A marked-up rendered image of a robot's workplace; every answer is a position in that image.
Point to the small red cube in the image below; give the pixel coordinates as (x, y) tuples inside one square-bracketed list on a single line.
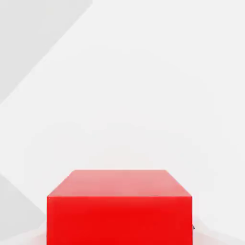
[(118, 216)]

